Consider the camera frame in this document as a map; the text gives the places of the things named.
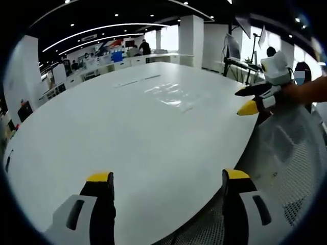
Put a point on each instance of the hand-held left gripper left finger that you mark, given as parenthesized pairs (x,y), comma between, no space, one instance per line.
(76,211)

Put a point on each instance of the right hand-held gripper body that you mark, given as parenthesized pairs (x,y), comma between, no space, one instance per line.
(277,67)

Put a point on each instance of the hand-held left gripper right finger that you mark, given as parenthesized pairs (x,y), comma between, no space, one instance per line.
(251,211)

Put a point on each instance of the clear resealable plastic bag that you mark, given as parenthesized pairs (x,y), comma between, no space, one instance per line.
(173,95)

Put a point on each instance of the black monitor stand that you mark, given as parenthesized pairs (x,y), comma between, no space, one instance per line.
(251,63)

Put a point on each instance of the tilted computer monitor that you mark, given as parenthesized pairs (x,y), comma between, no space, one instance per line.
(233,47)

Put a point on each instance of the white mesh office chair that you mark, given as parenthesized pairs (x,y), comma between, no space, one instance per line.
(293,153)

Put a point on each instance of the white square pillar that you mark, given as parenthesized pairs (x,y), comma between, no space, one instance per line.
(191,40)

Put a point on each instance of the black box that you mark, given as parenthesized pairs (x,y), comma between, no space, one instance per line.
(25,112)

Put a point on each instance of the thin white strip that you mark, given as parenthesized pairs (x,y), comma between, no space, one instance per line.
(135,81)

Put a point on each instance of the blue board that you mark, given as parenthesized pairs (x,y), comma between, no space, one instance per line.
(117,56)

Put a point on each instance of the row of white counters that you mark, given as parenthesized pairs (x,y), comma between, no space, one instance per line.
(107,69)

